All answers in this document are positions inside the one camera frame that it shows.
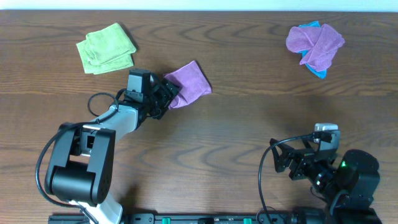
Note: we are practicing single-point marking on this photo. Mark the folded green cloth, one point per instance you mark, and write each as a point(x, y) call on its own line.
point(106, 50)

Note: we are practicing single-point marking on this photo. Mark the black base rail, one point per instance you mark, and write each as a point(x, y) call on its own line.
point(205, 218)

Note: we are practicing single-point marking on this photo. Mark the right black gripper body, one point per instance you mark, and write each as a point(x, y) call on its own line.
point(306, 168)

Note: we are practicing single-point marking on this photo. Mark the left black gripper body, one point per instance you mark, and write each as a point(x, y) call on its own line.
point(162, 97)

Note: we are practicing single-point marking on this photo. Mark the purple microfiber cloth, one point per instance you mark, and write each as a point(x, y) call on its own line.
point(192, 82)

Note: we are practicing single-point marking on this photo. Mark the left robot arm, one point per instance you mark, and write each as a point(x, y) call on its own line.
point(76, 165)

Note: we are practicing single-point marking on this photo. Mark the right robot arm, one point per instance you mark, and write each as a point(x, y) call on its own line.
point(347, 190)

